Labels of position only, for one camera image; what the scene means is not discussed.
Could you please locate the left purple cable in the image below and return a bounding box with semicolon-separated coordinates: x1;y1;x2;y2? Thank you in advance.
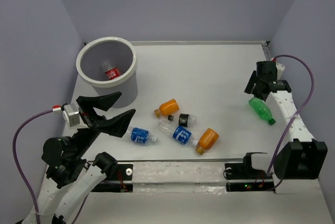
12;106;63;224

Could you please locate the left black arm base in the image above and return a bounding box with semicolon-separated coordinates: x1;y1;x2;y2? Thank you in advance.
92;162;133;193

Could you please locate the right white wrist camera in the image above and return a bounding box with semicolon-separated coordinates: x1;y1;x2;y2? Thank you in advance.
270;58;285;80

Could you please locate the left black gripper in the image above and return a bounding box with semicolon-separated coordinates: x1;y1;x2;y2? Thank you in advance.
75;90;138;155

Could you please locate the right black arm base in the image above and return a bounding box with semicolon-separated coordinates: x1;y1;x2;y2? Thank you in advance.
223;163;275;192

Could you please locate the small blue label bottle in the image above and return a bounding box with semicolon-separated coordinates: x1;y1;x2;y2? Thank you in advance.
126;127;158;145

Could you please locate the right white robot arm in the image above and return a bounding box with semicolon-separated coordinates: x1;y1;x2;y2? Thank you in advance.
241;61;328;180

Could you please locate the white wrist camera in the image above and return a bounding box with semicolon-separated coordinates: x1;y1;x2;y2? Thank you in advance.
270;58;285;80
62;104;81;129

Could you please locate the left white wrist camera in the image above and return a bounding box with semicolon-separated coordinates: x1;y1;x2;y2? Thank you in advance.
62;104;81;129

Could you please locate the black label clear bottle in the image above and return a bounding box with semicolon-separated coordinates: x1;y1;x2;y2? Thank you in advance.
167;113;196;128

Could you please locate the orange juice bottle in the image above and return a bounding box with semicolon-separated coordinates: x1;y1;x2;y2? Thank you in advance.
195;128;219;155
154;99;180;118

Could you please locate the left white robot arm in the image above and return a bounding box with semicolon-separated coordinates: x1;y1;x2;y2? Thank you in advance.
12;92;136;223

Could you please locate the white cylindrical plastic bin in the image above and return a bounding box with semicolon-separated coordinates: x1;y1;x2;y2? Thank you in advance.
76;37;138;108

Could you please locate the long blue label bottle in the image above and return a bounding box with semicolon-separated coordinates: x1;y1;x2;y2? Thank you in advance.
157;119;198;147

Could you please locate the red label water bottle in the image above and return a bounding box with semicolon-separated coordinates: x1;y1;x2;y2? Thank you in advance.
102;61;121;80

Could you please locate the green plastic bottle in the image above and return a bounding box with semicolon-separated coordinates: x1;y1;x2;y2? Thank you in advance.
248;97;276;125

